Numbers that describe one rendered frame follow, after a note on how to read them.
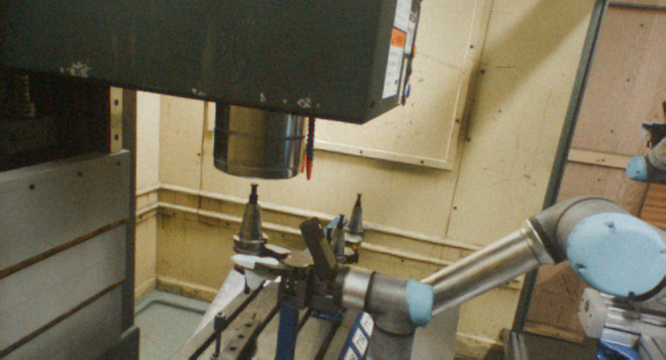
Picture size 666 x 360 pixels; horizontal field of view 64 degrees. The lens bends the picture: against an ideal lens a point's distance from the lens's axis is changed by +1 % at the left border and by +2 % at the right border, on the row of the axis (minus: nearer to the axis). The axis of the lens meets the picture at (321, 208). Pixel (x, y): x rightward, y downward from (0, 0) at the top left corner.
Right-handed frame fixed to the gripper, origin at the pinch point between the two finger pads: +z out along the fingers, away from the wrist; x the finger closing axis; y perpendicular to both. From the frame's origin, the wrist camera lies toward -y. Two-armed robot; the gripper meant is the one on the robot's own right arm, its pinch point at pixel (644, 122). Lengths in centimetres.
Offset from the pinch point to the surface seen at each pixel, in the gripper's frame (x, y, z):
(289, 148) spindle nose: -118, -12, -102
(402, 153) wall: -85, 8, -4
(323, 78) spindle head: -112, -23, -112
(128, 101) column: -161, -16, -56
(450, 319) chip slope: -68, 67, -17
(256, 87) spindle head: -122, -22, -110
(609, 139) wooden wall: 58, 29, 132
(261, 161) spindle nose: -122, -10, -105
